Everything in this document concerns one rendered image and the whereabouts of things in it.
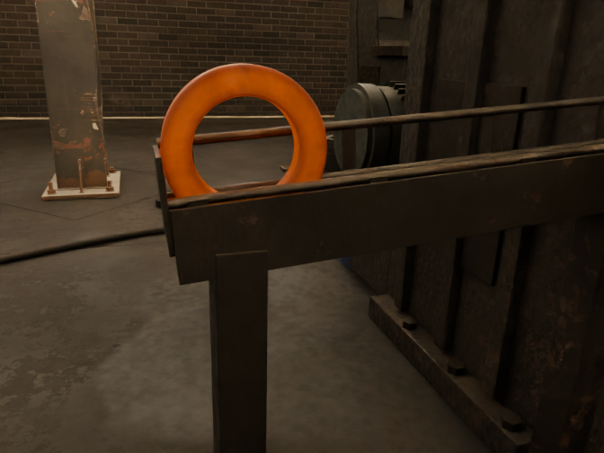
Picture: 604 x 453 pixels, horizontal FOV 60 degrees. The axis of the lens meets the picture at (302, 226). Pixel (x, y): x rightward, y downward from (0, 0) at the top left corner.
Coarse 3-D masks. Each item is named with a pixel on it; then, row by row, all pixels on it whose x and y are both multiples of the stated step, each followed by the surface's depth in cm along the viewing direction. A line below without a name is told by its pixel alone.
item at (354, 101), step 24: (360, 96) 190; (384, 96) 192; (336, 120) 214; (336, 144) 215; (360, 144) 192; (384, 144) 187; (360, 168) 194; (360, 264) 189; (384, 264) 170; (384, 288) 172
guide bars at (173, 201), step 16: (480, 160) 64; (496, 160) 64; (512, 160) 65; (528, 160) 66; (544, 160) 67; (352, 176) 59; (368, 176) 60; (384, 176) 60; (400, 176) 61; (416, 176) 62; (224, 192) 55; (240, 192) 56; (256, 192) 56; (272, 192) 57; (288, 192) 57; (176, 208) 54
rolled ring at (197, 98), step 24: (216, 72) 53; (240, 72) 54; (264, 72) 54; (192, 96) 53; (216, 96) 54; (264, 96) 55; (288, 96) 56; (168, 120) 53; (192, 120) 54; (288, 120) 59; (312, 120) 57; (168, 144) 54; (312, 144) 58; (168, 168) 55; (192, 168) 56; (312, 168) 59; (192, 192) 56
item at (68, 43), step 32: (64, 0) 261; (64, 32) 265; (64, 64) 270; (96, 64) 301; (64, 96) 274; (96, 96) 277; (64, 128) 279; (96, 128) 283; (64, 160) 284; (96, 160) 289; (64, 192) 283; (96, 192) 284
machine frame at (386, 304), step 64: (448, 0) 122; (512, 0) 101; (576, 0) 87; (448, 64) 123; (512, 64) 103; (576, 64) 88; (448, 128) 124; (512, 128) 102; (576, 128) 89; (448, 256) 124; (512, 256) 102; (384, 320) 153; (448, 320) 127; (512, 320) 106; (448, 384) 122; (512, 384) 109; (512, 448) 101
